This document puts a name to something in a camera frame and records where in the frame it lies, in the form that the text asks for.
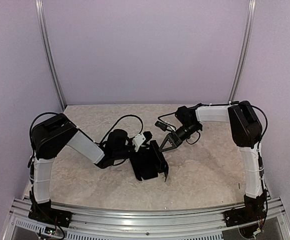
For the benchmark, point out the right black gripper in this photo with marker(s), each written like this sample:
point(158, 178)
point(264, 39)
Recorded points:
point(172, 139)

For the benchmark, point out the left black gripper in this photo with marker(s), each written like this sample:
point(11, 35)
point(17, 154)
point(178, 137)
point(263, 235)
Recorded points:
point(140, 156)

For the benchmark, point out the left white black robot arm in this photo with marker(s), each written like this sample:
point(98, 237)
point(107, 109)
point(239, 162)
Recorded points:
point(51, 134)

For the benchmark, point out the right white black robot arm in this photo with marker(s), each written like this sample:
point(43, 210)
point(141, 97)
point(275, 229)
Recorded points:
point(238, 112)

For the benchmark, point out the small circuit board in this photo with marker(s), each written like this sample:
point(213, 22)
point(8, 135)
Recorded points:
point(47, 231)

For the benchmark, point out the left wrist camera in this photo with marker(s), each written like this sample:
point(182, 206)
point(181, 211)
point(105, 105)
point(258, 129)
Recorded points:
point(141, 139)

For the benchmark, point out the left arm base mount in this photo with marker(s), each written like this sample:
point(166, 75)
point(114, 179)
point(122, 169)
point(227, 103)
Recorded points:
point(44, 213)

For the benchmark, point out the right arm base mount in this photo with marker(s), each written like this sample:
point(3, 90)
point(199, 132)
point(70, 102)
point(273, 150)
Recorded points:
point(253, 210)

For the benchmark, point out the front aluminium frame rail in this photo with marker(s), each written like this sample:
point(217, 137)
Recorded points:
point(89, 223)

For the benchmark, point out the right vertical aluminium post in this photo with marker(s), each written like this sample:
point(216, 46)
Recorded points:
point(244, 49)

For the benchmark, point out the vertical aluminium post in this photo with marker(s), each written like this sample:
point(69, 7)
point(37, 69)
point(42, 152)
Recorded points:
point(48, 53)
point(244, 49)

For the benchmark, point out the left vertical aluminium post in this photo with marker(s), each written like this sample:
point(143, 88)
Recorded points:
point(48, 53)

